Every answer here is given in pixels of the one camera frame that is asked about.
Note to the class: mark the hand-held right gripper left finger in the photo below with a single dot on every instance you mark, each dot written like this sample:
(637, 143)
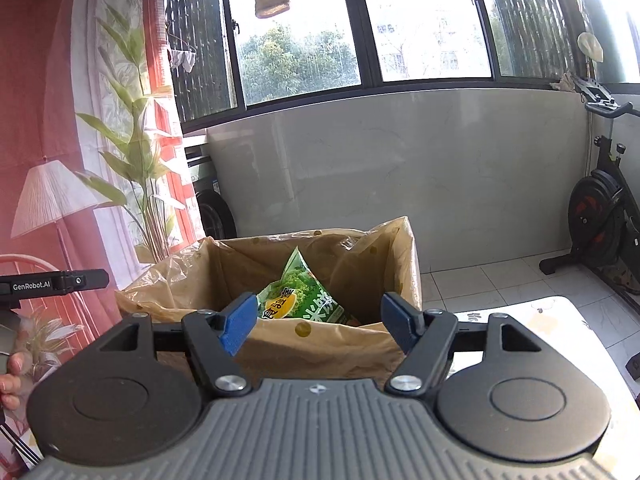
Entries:
(240, 322)

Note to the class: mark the checked floral tablecloth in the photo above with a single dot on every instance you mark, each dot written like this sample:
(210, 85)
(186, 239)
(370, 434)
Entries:
(575, 330)

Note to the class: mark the brown cardboard box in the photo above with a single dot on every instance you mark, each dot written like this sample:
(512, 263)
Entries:
(325, 350)

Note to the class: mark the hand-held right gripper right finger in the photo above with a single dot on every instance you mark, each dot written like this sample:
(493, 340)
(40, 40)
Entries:
(400, 322)

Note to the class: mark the white hanging object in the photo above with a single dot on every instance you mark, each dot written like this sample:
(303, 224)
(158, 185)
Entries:
(591, 47)

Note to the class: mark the crumpled cloth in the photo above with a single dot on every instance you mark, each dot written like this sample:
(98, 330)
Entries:
(565, 82)

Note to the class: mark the dark washing machine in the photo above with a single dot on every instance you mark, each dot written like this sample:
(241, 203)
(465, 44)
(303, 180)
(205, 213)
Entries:
(212, 210)

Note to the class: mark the white garment on hanger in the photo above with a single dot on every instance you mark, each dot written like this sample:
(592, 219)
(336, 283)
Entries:
(182, 60)

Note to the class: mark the black framed window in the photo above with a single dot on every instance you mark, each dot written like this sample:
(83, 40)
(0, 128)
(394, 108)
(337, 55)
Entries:
(425, 25)

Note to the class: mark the black exercise bike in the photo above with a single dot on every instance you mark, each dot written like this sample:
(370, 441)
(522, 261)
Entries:
(600, 220)

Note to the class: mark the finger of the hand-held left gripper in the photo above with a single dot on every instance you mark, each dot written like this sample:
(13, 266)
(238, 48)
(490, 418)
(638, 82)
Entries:
(82, 280)

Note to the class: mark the person's left hand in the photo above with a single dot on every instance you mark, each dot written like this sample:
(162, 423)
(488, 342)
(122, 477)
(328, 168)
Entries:
(12, 380)

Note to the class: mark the green snack bag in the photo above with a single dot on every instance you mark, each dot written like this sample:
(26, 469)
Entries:
(300, 285)

